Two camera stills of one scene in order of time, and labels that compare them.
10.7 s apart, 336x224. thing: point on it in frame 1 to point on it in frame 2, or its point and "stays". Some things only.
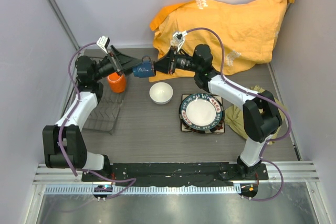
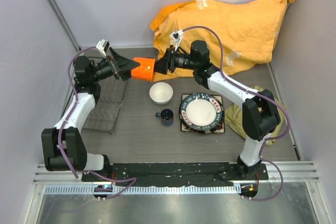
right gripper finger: x=161 y=65 stays
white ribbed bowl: x=161 y=93 stays
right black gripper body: x=180 y=62 stays
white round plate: x=201 y=111 stays
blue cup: x=146 y=69 to x=167 y=117
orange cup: x=117 y=82 to x=145 y=71
